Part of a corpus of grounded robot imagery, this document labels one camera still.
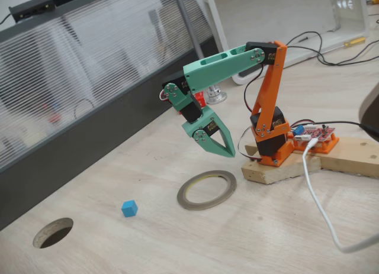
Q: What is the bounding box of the small blue cube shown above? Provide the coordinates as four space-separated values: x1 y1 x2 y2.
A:
121 199 139 218

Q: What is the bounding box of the light wooden robot base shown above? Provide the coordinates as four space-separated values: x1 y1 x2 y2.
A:
241 137 379 185

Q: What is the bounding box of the red controller board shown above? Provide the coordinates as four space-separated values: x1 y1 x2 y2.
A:
291 124 337 143

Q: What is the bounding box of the silver metal pole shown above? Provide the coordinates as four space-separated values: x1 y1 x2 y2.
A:
173 0 228 105

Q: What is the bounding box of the white plastic crate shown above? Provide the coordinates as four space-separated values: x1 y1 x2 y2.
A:
203 0 371 85

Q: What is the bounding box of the frosted ribbed desk partition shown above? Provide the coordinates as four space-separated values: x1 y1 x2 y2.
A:
0 0 226 232

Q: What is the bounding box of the beige rounded object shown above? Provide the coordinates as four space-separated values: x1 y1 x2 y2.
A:
358 83 379 133

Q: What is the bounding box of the black box with ports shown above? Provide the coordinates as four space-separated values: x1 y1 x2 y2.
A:
8 0 56 23

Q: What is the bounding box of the base servo wire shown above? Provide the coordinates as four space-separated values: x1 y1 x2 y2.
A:
238 126 263 162

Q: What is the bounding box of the grey ring of tape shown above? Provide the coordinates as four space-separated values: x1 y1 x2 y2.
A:
176 170 237 211

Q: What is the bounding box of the white USB cable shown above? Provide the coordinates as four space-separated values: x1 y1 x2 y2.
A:
301 137 379 254

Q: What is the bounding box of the orange printed board mount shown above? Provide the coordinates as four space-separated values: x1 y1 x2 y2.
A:
291 134 340 155

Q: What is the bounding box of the black power cable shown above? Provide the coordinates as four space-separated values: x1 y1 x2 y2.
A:
321 121 379 140

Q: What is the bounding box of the thin black cable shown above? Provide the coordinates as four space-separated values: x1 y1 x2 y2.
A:
285 31 379 66
285 44 379 67

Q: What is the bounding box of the yellow handled screwdriver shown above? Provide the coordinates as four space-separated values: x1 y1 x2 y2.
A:
324 36 367 53

